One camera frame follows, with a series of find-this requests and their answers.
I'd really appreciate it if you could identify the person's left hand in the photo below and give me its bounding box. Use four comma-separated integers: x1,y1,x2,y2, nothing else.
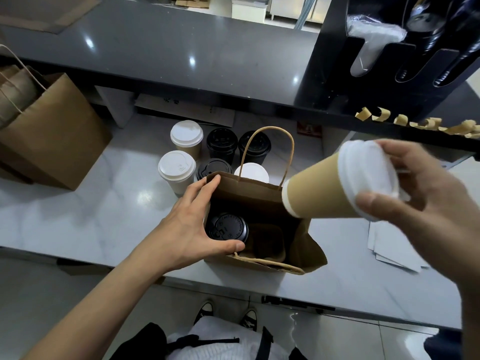
131,174,246,281

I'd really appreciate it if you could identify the person's right hand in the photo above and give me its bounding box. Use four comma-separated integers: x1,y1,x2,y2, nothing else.
354,138,480,286

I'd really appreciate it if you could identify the black lid coffee cup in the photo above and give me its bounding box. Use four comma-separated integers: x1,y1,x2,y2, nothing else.
205,212,250,243

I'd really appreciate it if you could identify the stack of white paper sheets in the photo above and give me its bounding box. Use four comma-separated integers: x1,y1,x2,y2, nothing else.
367,221,430,273

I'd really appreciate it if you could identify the group of lidded coffee cups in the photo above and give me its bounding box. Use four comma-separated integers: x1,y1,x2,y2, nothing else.
157,119,273,198

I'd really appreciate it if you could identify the brown paper bag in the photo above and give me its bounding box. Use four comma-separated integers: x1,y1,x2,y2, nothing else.
204,125,329,276
0,44,114,191

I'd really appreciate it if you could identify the tan coffee cup white lid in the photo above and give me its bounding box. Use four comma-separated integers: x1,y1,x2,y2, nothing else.
281,140,412,222

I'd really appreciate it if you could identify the person's left forearm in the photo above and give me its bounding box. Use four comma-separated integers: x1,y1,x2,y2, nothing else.
26,251,170,360

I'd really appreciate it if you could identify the person's left shoe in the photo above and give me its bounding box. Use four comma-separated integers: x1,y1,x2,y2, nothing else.
193,298,216,326

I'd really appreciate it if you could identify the person's shoe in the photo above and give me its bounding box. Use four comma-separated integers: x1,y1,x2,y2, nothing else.
193,298,216,326
238,305,260,332

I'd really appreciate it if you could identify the person's white shirt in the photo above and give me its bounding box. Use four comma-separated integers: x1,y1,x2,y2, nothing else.
165,316,290,360

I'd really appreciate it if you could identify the person's right shoe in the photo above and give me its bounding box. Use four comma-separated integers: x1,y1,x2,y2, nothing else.
238,305,260,332

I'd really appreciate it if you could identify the row of tan tape strips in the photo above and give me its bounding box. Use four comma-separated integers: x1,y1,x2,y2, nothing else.
354,106,480,140

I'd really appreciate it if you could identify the black body harness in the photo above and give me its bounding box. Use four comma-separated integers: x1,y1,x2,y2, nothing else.
111,322,309,360

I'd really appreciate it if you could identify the white support panel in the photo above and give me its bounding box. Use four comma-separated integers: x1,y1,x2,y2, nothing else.
93,86,136,128

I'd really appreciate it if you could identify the black acrylic organizer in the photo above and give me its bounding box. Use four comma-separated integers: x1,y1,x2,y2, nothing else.
296,0,480,121

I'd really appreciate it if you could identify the plastic wrapped white pack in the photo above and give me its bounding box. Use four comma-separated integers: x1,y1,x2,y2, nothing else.
346,14,408,78

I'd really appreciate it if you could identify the white box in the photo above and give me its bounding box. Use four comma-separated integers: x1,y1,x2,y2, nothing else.
231,0,269,25

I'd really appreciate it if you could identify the stainless steel refrigerator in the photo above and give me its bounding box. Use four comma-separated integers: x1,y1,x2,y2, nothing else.
270,0,331,25

